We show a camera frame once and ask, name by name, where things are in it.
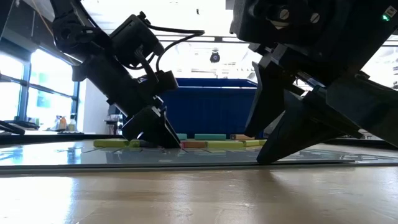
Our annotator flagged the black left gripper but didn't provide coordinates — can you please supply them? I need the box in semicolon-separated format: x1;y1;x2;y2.
72;54;182;149

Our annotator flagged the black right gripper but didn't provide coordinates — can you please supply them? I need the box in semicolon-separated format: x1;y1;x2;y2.
229;0;398;149

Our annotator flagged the natural wooden block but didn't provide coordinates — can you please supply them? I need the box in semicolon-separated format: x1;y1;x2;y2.
229;134;256;141
180;141;208;149

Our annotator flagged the blue plastic bin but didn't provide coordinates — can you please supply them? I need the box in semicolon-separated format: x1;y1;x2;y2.
158;77;265;139

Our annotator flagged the grey slotted divider panel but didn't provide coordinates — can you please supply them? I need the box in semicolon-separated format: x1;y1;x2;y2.
0;139;398;172

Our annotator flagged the dark monitor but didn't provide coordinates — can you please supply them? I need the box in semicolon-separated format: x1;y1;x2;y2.
107;104;124;116

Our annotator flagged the black ceiling spotlight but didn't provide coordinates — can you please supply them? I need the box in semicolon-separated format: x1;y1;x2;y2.
209;49;221;64

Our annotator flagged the linear ceiling light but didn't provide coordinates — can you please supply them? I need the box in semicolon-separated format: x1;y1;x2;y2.
155;34;252;44

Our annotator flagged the clear bottle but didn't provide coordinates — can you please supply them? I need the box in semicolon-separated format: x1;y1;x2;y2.
67;113;78;132

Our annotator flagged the large window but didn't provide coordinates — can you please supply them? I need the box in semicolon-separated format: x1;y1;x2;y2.
0;46;82;133

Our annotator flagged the black curved bar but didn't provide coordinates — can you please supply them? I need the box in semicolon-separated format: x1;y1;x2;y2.
0;119;40;136

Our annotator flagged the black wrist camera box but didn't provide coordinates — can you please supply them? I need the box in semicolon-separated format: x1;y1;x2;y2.
110;14;165;68
381;4;398;24

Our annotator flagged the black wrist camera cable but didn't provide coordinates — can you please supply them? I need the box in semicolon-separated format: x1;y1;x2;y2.
146;23;206;72

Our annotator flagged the yellow hanging cable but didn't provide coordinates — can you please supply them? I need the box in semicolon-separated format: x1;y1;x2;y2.
30;0;55;37

